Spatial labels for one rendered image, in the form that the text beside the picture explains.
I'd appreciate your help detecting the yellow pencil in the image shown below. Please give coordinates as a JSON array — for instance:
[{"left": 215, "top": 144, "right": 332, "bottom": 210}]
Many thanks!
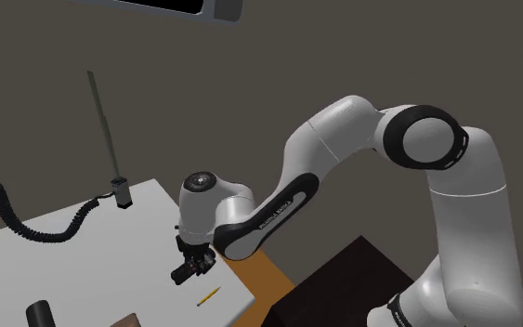
[{"left": 196, "top": 285, "right": 222, "bottom": 307}]

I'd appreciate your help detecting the white top wooden desk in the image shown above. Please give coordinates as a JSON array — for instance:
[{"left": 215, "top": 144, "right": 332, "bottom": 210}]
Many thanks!
[{"left": 0, "top": 177, "right": 296, "bottom": 327}]

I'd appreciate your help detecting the brown flat block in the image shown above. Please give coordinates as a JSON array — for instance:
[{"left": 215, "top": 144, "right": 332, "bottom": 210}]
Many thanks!
[{"left": 109, "top": 312, "right": 142, "bottom": 327}]

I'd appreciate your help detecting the dark robot stand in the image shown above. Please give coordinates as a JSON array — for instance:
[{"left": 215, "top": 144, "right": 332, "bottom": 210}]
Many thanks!
[{"left": 260, "top": 234, "right": 416, "bottom": 327}]

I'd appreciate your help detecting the grey pole with box base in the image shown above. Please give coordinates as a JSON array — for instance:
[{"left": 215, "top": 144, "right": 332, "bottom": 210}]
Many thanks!
[{"left": 85, "top": 70, "right": 134, "bottom": 210}]

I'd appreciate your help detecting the black cylinder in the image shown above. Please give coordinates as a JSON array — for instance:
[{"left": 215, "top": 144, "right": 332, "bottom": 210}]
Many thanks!
[{"left": 25, "top": 299, "right": 57, "bottom": 327}]

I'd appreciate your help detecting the black coiled cable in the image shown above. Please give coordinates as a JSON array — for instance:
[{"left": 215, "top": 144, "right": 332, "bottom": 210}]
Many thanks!
[{"left": 0, "top": 158, "right": 115, "bottom": 243}]

